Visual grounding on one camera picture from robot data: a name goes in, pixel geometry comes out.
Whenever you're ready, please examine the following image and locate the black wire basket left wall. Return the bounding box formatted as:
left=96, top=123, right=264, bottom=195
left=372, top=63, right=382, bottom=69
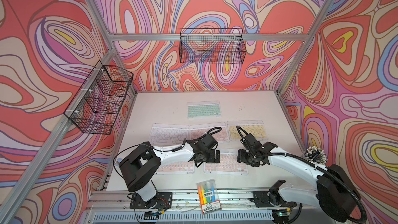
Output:
left=64, top=61, right=134, bottom=135

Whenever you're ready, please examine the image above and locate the black wire basket wall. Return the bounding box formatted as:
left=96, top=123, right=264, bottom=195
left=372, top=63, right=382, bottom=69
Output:
left=64, top=61, right=134, bottom=135
left=179, top=27, right=247, bottom=64

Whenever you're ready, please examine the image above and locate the yellow key keyboard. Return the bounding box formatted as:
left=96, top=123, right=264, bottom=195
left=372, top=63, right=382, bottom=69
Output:
left=227, top=120, right=268, bottom=141

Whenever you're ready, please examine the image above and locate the black wire basket back wall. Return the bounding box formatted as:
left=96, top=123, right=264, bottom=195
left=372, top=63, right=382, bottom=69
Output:
left=179, top=27, right=247, bottom=64

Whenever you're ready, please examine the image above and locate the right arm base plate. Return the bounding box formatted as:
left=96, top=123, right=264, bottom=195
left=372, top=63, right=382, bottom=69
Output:
left=249, top=191, right=297, bottom=208

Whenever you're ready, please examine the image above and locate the pink keyboard row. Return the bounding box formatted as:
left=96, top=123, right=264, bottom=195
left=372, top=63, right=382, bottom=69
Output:
left=189, top=122, right=230, bottom=143

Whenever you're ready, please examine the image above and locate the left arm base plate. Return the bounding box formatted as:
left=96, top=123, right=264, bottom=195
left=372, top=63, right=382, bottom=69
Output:
left=128, top=191, right=173, bottom=211

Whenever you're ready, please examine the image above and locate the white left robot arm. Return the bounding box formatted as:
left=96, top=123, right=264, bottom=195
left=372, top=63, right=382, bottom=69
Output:
left=118, top=133, right=220, bottom=203

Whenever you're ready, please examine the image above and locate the green key keyboard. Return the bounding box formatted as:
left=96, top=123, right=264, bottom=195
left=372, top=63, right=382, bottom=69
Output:
left=187, top=101, right=222, bottom=119

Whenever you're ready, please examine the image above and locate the aluminium front rail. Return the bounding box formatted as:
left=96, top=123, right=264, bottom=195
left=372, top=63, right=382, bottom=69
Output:
left=78, top=188, right=284, bottom=224

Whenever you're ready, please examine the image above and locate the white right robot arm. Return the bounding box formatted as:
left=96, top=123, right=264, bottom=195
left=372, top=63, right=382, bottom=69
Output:
left=237, top=134, right=368, bottom=224

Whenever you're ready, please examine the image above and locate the highlighter marker pack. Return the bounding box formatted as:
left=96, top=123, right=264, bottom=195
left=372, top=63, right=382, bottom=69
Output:
left=197, top=179, right=222, bottom=215

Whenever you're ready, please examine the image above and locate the bundle of pens in cup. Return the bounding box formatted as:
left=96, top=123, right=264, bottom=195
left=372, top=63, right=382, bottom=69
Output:
left=303, top=146, right=328, bottom=165

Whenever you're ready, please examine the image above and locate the white key keyboard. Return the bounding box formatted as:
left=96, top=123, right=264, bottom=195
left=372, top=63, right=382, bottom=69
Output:
left=149, top=123, right=189, bottom=146

